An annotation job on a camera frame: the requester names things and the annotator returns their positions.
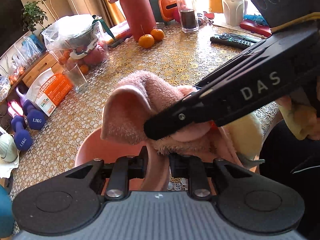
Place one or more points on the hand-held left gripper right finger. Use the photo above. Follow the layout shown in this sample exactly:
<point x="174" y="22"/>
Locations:
<point x="178" y="166"/>

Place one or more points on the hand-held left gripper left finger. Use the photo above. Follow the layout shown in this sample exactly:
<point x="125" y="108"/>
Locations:
<point x="137" y="166"/>

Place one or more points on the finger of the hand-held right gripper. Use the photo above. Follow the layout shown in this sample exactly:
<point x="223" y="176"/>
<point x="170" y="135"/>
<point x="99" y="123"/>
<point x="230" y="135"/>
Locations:
<point x="175" y="120"/>
<point x="220" y="76"/>

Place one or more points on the pink plastic bowl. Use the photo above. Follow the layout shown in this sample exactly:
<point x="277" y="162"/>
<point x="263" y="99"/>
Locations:
<point x="117" y="147"/>

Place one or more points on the pink plush towel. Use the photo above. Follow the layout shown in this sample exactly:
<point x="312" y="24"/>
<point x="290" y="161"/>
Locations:
<point x="140" y="90"/>

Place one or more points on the person's right hand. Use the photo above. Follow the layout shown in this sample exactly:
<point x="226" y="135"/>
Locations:
<point x="300" y="120"/>

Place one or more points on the large black remote control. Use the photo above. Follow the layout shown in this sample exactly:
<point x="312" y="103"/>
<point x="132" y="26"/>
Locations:
<point x="230" y="43"/>

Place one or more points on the slim black remote control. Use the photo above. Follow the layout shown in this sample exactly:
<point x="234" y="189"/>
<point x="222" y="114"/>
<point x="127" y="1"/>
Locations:
<point x="246" y="38"/>

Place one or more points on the red flat case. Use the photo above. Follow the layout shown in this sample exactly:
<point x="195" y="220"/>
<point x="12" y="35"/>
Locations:
<point x="255" y="28"/>

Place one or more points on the gold patterned tablecloth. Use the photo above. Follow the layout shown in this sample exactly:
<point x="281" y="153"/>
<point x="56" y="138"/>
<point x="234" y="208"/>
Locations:
<point x="175" y="62"/>

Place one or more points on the blue cloth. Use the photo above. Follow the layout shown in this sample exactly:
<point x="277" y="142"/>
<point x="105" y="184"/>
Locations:
<point x="256" y="20"/>

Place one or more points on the white grey container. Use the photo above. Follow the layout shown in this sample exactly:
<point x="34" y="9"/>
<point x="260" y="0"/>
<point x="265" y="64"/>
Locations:
<point x="233" y="10"/>

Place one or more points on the tangerine with stem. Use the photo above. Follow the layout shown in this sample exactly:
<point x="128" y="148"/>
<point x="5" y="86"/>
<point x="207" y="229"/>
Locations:
<point x="146" y="41"/>

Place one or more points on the green orange box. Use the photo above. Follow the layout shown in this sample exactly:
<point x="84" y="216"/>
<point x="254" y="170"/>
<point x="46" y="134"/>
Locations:
<point x="165" y="7"/>

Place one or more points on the red apple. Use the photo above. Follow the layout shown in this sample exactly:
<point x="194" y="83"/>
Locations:
<point x="95" y="55"/>

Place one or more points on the loose orange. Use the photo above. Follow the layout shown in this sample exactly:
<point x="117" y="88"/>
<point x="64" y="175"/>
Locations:
<point x="84" y="69"/>

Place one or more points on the colourful flat box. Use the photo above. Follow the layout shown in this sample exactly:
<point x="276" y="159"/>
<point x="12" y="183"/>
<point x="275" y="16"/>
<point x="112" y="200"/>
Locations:
<point x="117" y="33"/>

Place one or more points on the clear drinking glass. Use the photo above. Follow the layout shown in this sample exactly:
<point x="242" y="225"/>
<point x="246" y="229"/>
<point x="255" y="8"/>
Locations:
<point x="76" y="80"/>

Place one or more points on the red thermos bottle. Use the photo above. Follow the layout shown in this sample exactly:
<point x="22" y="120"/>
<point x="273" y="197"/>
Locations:
<point x="135" y="12"/>

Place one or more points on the person's dark clothing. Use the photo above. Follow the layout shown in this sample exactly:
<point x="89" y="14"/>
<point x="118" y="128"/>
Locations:
<point x="287" y="175"/>

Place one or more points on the blue dumbbell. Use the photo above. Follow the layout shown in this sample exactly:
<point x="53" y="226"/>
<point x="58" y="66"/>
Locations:
<point x="21" y="135"/>
<point x="35" y="116"/>

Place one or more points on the orange white packet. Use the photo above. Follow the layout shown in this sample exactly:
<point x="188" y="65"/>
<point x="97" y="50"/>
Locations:
<point x="50" y="92"/>

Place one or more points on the steel bowl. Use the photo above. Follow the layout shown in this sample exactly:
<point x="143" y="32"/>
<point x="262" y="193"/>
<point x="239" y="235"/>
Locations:
<point x="80" y="38"/>

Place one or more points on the white cloth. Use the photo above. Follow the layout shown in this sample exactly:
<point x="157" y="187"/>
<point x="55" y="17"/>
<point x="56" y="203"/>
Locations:
<point x="8" y="170"/>

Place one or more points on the pale green helmet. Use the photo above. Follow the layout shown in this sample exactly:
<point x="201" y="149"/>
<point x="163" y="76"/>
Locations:
<point x="8" y="147"/>

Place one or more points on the yellow curtain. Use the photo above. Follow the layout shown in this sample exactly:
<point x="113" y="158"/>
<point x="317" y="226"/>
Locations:
<point x="110" y="0"/>

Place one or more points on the wooden television console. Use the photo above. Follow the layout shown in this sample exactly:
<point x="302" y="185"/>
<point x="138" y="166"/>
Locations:
<point x="42" y="66"/>

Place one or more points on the clear plastic fruit bag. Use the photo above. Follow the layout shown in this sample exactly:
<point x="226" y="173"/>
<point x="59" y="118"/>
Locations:
<point x="72" y="27"/>

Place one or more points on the teal basin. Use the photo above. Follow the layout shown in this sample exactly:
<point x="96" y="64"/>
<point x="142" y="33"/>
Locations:
<point x="5" y="212"/>

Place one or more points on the tall green houseplant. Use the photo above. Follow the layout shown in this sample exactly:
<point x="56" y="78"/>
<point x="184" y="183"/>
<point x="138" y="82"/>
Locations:
<point x="32" y="12"/>

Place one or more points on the black television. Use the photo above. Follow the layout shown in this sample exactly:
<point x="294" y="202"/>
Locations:
<point x="10" y="25"/>

